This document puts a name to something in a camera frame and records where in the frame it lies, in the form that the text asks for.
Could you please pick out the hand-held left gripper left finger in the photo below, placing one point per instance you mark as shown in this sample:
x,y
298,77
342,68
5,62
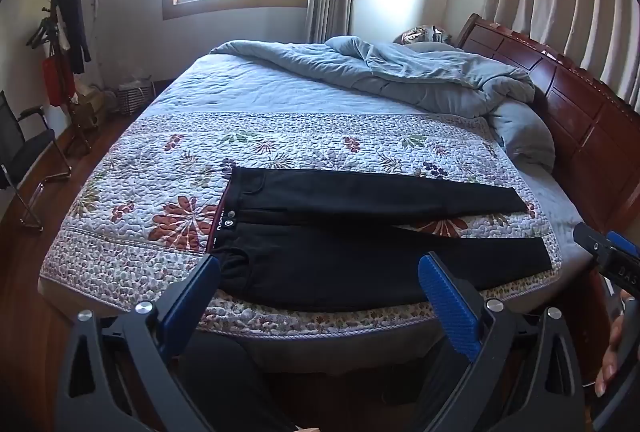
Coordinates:
x,y
192,299

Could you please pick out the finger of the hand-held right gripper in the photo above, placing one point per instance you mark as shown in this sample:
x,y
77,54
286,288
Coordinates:
x,y
590,239

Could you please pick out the patterned pillow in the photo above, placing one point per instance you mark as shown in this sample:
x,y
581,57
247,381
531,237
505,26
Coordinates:
x,y
425,35

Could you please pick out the black pants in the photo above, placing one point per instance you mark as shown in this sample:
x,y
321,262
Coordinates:
x,y
325,262

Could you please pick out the floral quilted bedspread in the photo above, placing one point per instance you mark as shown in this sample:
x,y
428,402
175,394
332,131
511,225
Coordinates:
x,y
150,182

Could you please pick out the grey duvet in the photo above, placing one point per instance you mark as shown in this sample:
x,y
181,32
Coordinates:
x,y
400,71

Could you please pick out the wooden bed headboard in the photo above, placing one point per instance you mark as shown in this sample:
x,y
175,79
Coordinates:
x,y
575,101

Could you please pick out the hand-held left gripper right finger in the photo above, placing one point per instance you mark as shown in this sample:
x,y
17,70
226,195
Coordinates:
x,y
447,307

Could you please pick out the black office chair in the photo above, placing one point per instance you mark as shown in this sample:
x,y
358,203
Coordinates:
x,y
25,151

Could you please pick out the dark hanging coat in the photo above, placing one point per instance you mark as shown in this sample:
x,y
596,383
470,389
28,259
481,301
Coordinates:
x,y
75,31

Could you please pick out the woven basket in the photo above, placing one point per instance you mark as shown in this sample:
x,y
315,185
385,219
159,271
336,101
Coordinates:
x,y
135,99

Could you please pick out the red hanging bag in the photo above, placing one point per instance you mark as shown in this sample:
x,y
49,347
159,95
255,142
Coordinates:
x,y
56,81

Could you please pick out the tan bag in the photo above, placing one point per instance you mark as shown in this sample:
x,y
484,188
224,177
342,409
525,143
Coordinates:
x,y
92,104

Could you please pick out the person's right hand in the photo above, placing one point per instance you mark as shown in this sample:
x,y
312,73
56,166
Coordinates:
x,y
611,352

